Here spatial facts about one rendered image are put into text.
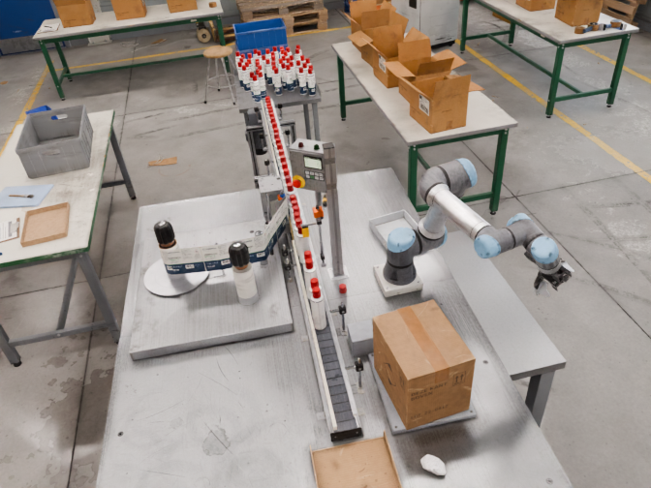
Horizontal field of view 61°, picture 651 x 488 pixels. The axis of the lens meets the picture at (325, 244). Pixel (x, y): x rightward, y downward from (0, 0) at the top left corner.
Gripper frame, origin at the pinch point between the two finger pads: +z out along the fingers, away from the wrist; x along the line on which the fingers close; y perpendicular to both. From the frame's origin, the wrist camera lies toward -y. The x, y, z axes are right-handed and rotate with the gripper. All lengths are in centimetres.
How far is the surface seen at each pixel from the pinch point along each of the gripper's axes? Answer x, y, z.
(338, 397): -84, -18, -20
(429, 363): -51, 1, -31
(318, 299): -66, -52, -21
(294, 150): -30, -98, -40
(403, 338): -51, -12, -29
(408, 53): 89, -230, 115
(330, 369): -81, -30, -15
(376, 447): -84, 4, -19
